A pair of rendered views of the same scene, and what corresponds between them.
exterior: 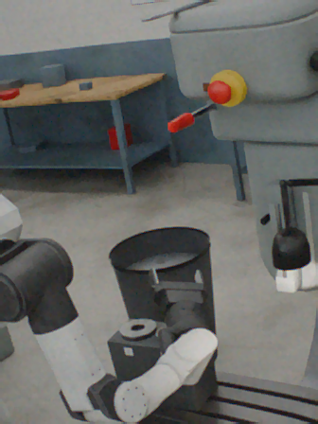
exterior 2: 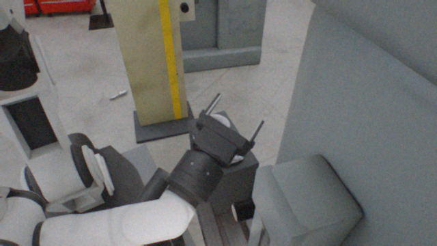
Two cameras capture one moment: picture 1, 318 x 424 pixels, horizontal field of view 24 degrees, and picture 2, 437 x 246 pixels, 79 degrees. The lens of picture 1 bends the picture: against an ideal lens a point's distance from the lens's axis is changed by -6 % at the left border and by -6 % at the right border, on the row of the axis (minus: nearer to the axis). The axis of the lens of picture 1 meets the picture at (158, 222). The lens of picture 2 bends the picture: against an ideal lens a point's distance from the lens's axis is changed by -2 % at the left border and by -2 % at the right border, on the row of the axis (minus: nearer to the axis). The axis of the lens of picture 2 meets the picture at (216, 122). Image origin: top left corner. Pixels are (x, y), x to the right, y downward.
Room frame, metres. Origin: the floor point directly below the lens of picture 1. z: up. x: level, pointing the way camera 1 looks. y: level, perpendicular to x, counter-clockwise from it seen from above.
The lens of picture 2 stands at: (1.19, -0.23, 1.67)
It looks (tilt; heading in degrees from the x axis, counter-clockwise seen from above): 44 degrees down; 36
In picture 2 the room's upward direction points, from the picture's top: straight up
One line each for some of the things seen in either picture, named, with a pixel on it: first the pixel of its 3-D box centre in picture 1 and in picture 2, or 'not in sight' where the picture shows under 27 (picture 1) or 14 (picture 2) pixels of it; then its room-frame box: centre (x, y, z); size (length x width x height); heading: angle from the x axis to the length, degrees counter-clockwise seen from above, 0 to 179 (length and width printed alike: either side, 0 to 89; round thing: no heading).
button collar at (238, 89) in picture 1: (228, 88); not in sight; (1.18, -0.15, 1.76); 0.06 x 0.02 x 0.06; 52
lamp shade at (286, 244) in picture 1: (291, 245); not in sight; (1.19, -0.22, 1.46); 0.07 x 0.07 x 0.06
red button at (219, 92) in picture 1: (220, 91); not in sight; (1.17, -0.14, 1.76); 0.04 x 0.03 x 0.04; 52
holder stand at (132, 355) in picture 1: (163, 362); (220, 160); (1.61, 0.05, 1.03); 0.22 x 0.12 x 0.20; 58
